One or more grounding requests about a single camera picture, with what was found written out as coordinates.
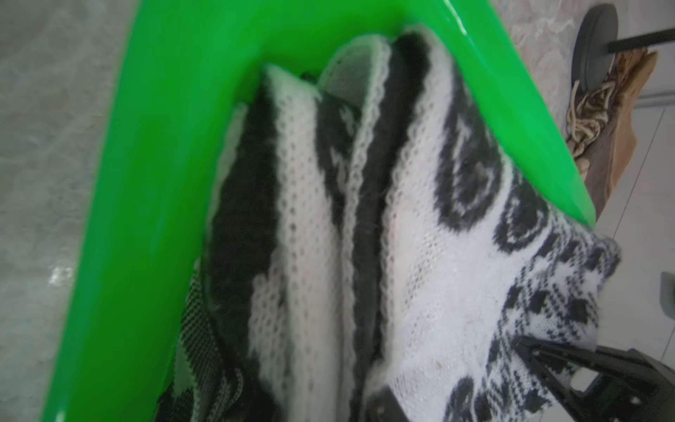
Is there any green plastic basket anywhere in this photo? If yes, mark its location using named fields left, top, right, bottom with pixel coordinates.
left=42, top=1, right=596, bottom=421

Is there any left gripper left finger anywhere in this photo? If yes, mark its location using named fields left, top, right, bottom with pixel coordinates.
left=365, top=386, right=409, bottom=422

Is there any black white smiley scarf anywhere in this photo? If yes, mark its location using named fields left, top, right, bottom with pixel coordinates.
left=153, top=26, right=621, bottom=421

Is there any brown plaid fringed scarf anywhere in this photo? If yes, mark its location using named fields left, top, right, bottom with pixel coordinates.
left=566, top=49, right=658, bottom=216

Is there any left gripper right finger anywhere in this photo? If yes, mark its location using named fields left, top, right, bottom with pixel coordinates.
left=514, top=336, right=674, bottom=421

